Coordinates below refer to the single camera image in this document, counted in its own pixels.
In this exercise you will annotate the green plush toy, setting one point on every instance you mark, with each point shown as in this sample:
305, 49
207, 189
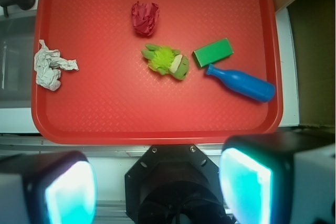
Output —
166, 60

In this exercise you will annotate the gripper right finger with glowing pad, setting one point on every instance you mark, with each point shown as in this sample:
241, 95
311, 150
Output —
283, 177

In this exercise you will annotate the crumpled white paper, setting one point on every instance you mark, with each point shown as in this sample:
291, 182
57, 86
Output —
48, 65

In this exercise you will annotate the blue plastic bottle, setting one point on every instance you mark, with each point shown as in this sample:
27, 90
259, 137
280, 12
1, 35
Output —
244, 84

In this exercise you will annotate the green rectangular block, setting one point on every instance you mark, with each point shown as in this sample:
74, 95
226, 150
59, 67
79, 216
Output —
213, 53

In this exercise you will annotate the crumpled red paper ball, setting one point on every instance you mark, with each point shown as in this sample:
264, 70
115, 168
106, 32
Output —
145, 17

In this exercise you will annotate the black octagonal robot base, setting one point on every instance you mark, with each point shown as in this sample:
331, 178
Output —
174, 184

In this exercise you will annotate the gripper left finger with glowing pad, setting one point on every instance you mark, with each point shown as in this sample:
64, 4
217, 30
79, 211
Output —
56, 187

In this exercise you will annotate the red plastic tray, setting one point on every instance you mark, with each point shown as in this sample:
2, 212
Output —
115, 99

